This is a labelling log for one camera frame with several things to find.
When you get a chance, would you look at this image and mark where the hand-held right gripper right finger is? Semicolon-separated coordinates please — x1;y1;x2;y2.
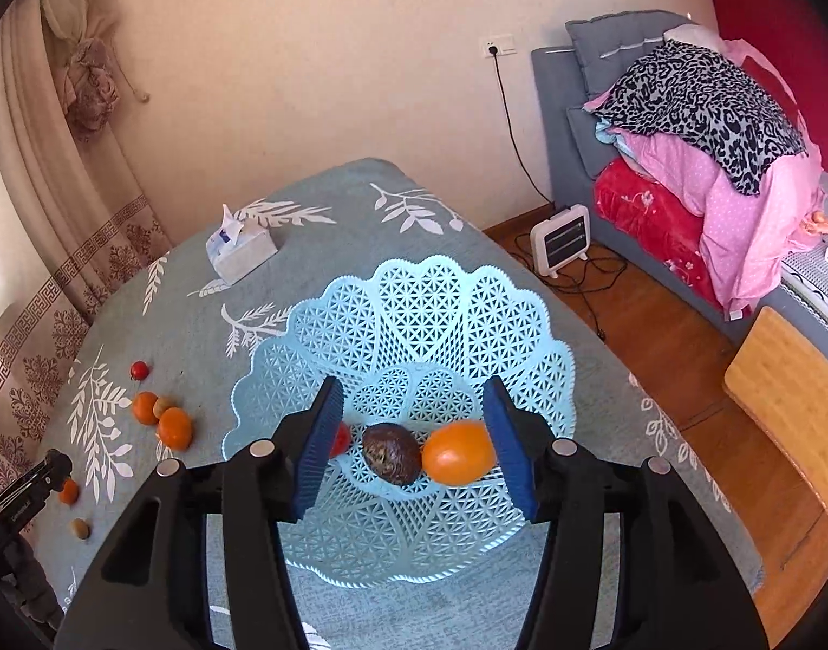
483;375;773;650

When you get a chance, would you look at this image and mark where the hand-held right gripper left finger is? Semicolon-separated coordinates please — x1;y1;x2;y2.
54;375;347;650

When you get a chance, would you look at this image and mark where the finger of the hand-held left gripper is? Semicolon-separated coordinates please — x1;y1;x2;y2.
31;448;74;497

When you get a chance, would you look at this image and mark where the light blue lattice plastic basket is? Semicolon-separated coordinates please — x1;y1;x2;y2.
223;252;578;587

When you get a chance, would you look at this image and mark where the person's left hand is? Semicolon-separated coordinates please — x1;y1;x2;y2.
0;528;66;638

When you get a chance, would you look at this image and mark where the large orange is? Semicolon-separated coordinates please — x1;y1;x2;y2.
421;420;499;487

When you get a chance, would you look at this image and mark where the dark brown avocado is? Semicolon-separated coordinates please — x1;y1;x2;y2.
361;422;425;486

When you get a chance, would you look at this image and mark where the medium orange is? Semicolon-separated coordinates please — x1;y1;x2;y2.
157;407;194;452

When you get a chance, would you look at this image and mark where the tissue pack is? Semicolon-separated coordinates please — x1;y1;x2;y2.
204;204;280;287

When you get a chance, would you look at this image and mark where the white electric heater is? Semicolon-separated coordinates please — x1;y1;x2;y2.
529;205;594;282

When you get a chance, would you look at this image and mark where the teal leaf-print tablecloth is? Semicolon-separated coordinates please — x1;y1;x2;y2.
41;158;767;650

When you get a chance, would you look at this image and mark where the red floral blanket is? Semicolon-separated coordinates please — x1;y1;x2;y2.
593;159;733;306

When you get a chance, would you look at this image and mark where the beige patterned curtain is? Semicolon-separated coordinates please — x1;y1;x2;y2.
0;0;174;522

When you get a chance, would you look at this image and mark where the grey sofa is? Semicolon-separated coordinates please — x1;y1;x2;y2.
530;10;828;346

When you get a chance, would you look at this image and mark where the pile of clothes and bedding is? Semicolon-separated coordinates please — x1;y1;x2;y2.
583;37;827;322

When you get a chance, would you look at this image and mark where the striped cloth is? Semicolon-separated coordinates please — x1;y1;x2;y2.
779;244;828;340

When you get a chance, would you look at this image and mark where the leopard print blanket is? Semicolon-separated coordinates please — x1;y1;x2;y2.
593;41;809;196

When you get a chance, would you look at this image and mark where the pink curtain tieback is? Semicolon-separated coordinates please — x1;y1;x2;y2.
38;0;151;143

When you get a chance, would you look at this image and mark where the large grey cushion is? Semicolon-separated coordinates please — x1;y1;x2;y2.
566;10;699;99

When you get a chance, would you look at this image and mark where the red board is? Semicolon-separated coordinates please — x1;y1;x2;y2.
701;0;828;191

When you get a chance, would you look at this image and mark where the black power cable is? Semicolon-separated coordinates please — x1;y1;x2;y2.
495;54;631;343

